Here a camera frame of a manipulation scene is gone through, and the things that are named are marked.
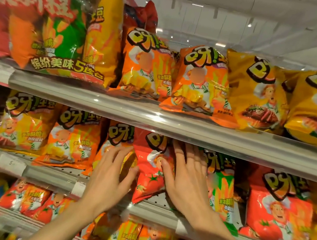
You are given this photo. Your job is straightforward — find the yellow chef-print chips bag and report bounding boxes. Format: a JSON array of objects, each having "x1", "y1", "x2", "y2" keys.
[{"x1": 0, "y1": 89, "x2": 62, "y2": 157}]

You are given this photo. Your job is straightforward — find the shelf snack bags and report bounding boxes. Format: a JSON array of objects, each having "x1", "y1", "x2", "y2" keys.
[{"x1": 179, "y1": 45, "x2": 317, "y2": 240}]

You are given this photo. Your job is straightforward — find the grey metal store shelf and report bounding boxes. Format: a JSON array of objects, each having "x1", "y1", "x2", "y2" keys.
[{"x1": 0, "y1": 58, "x2": 317, "y2": 240}]

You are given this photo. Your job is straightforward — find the person's right hand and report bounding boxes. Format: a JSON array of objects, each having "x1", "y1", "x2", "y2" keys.
[{"x1": 151, "y1": 138, "x2": 236, "y2": 237}]

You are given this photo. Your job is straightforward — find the orange chip bags group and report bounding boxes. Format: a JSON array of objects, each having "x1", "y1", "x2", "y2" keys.
[{"x1": 22, "y1": 16, "x2": 250, "y2": 240}]

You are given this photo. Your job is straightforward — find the person's left hand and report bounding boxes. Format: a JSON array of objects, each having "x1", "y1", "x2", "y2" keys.
[{"x1": 75, "y1": 140, "x2": 143, "y2": 226}]

